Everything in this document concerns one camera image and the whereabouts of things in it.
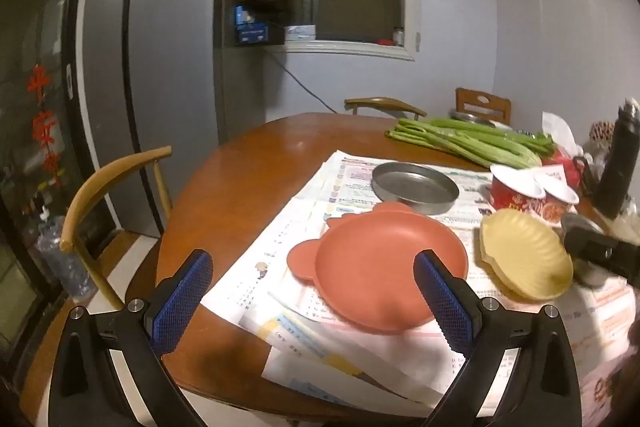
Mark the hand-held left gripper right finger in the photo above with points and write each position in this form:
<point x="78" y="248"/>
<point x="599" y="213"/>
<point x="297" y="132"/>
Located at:
<point x="445" y="302"/>

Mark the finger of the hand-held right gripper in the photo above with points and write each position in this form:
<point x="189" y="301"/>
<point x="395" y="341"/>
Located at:
<point x="592" y="247"/>

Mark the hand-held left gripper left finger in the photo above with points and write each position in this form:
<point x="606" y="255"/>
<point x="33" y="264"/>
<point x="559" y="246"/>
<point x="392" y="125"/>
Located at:
<point x="182" y="302"/>

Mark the steel bowl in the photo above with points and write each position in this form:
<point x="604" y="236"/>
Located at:
<point x="575" y="222"/>

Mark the red instant noodle bowl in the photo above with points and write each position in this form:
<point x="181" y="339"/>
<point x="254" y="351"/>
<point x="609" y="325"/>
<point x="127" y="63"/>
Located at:
<point x="515" y="199"/>
<point x="555" y="207"/>

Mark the yellow shell-shaped plate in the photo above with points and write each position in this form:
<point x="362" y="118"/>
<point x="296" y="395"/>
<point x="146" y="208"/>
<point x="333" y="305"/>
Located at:
<point x="525" y="252"/>

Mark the red bear-shaped plate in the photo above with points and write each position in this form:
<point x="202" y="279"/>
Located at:
<point x="370" y="267"/>

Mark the round steel pan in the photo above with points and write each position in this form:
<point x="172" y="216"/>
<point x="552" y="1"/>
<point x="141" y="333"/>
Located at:
<point x="415" y="187"/>

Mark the black metal clip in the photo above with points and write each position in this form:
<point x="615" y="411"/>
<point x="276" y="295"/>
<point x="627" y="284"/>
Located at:
<point x="585" y="179"/>

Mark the red plastic bag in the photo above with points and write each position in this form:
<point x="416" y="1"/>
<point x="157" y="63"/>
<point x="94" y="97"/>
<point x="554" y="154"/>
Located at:
<point x="567" y="172"/>

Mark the black thermos bottle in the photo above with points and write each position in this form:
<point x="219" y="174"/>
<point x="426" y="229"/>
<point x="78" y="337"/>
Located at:
<point x="617" y="167"/>

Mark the white plastic bag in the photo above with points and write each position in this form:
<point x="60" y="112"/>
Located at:
<point x="557" y="129"/>

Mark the clear plastic water jug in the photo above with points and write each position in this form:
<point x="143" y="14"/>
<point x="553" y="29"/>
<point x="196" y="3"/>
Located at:
<point x="60" y="257"/>

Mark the white printed paper sheet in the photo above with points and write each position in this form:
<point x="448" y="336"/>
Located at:
<point x="320" y="372"/>

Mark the curved-back wooden chair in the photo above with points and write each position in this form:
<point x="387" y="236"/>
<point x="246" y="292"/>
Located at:
<point x="100" y="172"/>
<point x="385" y="102"/>

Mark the colourful student newspaper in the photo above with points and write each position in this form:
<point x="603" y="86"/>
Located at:
<point x="350" y="172"/>

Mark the celery bunch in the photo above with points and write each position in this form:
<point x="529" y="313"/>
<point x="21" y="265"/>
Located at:
<point x="465" y="139"/>

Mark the carved-back wooden chair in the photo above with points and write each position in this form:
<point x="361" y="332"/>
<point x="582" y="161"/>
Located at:
<point x="467" y="104"/>

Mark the grey refrigerator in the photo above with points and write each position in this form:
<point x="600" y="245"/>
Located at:
<point x="165" y="57"/>

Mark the small glass jar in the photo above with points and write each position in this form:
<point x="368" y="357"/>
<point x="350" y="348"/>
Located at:
<point x="398" y="37"/>

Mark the blue box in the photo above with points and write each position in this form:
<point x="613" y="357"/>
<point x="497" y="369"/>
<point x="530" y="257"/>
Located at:
<point x="252" y="32"/>

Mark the white patterned box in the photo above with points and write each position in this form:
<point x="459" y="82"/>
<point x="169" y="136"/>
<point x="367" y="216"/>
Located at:
<point x="300" y="32"/>

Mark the dark glass door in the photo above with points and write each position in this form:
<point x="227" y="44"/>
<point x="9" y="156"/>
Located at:
<point x="45" y="32"/>

